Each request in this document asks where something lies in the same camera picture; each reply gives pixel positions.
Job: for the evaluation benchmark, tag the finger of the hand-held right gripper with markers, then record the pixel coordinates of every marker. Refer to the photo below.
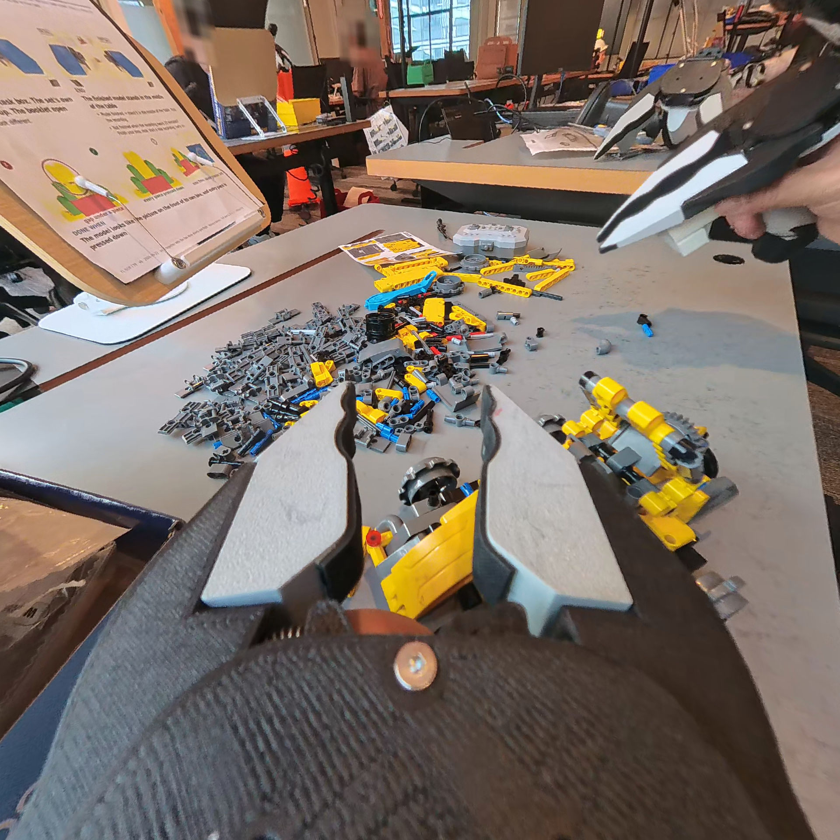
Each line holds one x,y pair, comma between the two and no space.
663,207
656,180

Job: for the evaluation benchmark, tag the large paned window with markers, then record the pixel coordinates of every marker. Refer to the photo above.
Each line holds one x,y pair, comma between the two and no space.
430,26

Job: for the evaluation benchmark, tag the yellow sticker sheet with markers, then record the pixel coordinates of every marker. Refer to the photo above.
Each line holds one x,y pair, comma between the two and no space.
387,246

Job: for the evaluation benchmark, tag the black wheel rim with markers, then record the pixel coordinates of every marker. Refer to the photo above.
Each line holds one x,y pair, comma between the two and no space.
379,326

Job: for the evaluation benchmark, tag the black computer monitor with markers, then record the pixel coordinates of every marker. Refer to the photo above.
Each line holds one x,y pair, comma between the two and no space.
561,36

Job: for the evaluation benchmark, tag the grey motor hub block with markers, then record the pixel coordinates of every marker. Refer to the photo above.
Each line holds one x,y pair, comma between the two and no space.
492,237

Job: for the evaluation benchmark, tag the yellow toy construction vehicle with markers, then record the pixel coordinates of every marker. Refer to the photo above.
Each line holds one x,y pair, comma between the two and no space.
433,564

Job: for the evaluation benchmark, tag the scattered yellow holed beams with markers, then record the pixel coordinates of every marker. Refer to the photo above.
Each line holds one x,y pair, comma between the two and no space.
525,275

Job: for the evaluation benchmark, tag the black desk grommet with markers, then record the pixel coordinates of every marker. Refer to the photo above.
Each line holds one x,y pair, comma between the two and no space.
728,259

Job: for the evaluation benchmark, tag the yellow storage bin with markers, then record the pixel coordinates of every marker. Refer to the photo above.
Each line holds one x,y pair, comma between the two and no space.
298,111

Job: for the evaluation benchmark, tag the person's right hand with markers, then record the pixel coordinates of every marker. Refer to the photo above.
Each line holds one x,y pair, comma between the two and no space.
810,190

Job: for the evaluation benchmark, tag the stack of long yellow beams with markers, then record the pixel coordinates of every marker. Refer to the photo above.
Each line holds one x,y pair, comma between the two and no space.
407,272

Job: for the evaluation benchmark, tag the wood-edged far desk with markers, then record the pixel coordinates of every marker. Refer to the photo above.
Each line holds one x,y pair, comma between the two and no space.
499,167

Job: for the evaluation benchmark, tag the blue cardboard kit box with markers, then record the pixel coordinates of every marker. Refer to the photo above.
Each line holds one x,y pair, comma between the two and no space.
39,695

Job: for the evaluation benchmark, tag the orange traffic cone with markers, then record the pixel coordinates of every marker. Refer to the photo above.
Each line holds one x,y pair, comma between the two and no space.
298,187

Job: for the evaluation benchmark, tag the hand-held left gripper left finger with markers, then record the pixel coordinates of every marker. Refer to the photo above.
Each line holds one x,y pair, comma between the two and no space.
289,518

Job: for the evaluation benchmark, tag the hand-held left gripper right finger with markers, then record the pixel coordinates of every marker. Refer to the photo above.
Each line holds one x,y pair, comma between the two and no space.
551,525

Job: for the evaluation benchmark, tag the white paper sheet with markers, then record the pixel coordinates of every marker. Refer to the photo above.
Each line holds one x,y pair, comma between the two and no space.
564,141

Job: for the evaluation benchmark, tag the black white gripper device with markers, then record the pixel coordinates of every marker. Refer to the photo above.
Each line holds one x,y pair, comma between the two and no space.
689,98

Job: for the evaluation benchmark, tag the hanging newspaper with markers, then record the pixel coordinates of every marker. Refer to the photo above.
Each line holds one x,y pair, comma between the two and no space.
384,131

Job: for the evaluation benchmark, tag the dark wooden table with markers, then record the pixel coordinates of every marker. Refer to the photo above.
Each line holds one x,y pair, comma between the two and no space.
295,134

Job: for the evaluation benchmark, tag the grey wheel hub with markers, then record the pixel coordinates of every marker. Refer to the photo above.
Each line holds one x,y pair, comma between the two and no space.
449,285

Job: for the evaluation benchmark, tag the green storage bin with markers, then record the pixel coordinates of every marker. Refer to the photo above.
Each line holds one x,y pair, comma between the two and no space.
420,72

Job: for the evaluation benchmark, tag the clear acrylic sign holder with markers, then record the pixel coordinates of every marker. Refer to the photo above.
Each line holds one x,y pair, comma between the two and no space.
259,115

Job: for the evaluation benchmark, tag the pile of building pieces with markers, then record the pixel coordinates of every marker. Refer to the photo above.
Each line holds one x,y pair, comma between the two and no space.
275,367

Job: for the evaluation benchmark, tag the blue black pin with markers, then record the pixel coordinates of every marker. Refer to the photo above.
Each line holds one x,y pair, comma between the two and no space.
645,325

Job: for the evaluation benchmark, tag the printed instruction sheet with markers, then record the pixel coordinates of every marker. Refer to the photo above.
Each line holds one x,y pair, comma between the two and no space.
98,144

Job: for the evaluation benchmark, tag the clear plastic bag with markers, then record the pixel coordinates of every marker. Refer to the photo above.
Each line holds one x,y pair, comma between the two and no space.
46,564

